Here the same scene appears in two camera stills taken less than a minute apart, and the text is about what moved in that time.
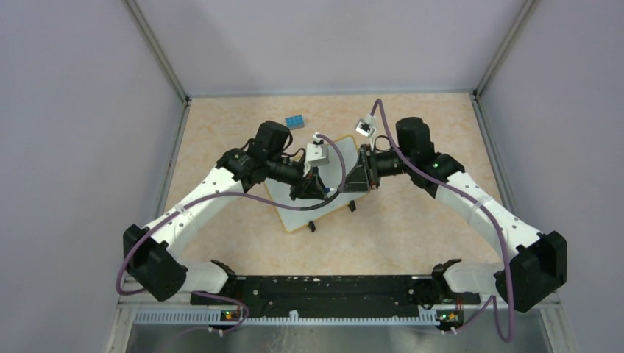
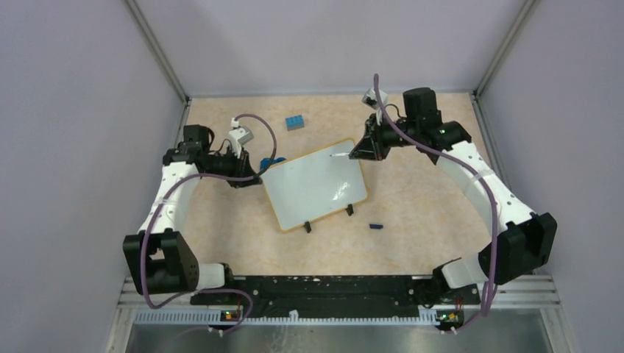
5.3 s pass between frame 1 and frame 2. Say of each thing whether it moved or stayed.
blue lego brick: stayed
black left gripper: moved
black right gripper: moved
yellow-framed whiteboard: stayed
